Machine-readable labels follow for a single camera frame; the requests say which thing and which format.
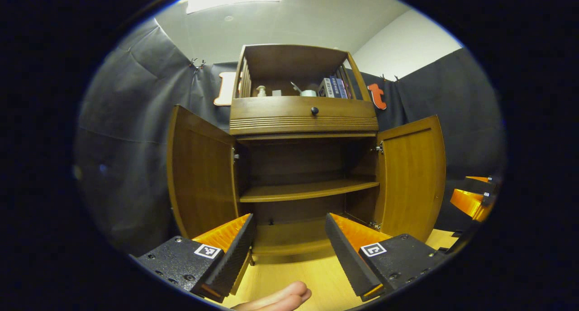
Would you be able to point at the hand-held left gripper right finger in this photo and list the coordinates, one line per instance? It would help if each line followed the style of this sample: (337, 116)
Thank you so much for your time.
(346, 261)

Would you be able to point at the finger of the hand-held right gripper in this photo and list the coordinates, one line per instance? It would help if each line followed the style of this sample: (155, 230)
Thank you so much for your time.
(468, 202)
(479, 179)

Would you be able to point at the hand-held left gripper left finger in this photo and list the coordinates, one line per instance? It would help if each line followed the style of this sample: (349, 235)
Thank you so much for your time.
(233, 261)

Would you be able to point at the wooden shoe cabinet door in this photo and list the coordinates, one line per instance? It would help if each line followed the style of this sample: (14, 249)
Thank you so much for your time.
(409, 179)
(201, 179)

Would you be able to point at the metal door hinge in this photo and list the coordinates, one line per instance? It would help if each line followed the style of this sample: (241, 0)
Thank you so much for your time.
(374, 225)
(235, 155)
(379, 147)

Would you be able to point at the wooden inner shelf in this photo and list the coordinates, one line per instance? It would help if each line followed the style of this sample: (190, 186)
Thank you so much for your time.
(307, 191)

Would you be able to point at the wooden drawer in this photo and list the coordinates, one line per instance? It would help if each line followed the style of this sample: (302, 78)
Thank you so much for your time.
(271, 112)

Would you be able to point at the black backdrop cloth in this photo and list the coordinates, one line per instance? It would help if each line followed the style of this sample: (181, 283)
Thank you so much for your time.
(135, 121)

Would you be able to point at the small white pump bottle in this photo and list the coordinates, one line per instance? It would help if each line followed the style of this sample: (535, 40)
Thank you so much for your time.
(261, 92)

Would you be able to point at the white ceramic cup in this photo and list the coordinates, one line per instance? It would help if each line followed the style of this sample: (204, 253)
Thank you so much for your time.
(308, 93)

